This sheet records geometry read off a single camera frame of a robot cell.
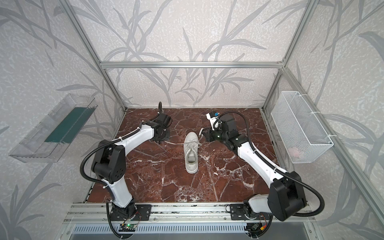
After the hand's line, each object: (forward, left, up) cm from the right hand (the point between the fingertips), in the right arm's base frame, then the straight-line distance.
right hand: (202, 126), depth 80 cm
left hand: (+6, +23, -14) cm, 28 cm away
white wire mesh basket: (-15, -42, +12) cm, 46 cm away
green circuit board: (-43, +36, -24) cm, 61 cm away
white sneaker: (-15, +6, -13) cm, 21 cm away
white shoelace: (-2, +6, -15) cm, 17 cm away
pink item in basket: (-14, -45, -2) cm, 47 cm away
